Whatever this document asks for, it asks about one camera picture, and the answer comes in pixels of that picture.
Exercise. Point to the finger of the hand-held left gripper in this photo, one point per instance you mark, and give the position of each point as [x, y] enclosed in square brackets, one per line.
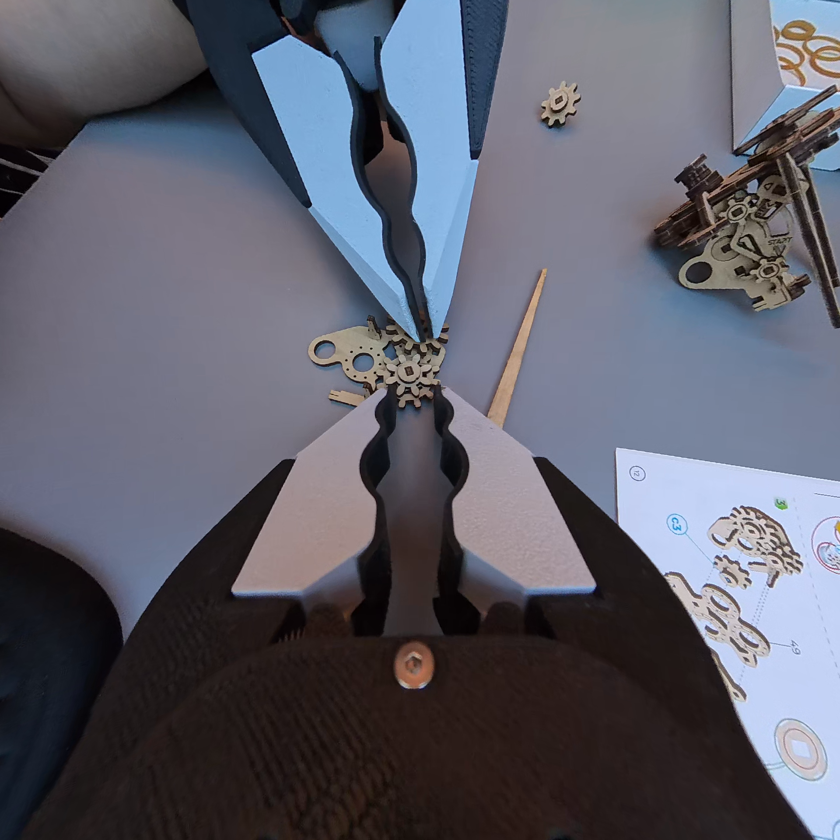
[439, 131]
[315, 144]

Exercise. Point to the grey desk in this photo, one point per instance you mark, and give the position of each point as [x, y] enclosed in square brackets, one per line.
[164, 328]

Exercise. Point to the small wooden gear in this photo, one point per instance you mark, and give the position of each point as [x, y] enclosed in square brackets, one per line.
[551, 113]

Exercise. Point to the wooden mechanical model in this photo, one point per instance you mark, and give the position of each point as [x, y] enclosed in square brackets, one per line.
[735, 275]

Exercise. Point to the pointed wooden stick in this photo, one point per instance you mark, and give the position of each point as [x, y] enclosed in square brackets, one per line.
[522, 341]

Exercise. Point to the person's left forearm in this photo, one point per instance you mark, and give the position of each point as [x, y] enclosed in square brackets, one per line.
[79, 59]

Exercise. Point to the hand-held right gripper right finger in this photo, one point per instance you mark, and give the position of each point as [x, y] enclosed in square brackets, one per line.
[525, 525]

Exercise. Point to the wooden gear plate assembly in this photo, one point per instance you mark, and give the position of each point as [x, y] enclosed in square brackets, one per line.
[341, 367]

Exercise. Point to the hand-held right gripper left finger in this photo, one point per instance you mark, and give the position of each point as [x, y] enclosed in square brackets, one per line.
[308, 525]

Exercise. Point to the black mesh cushion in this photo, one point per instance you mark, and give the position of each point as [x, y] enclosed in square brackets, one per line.
[46, 656]

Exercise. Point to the white instruction booklet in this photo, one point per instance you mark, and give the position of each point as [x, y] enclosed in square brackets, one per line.
[656, 525]

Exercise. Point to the white cardboard tray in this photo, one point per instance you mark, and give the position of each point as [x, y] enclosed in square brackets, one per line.
[754, 65]

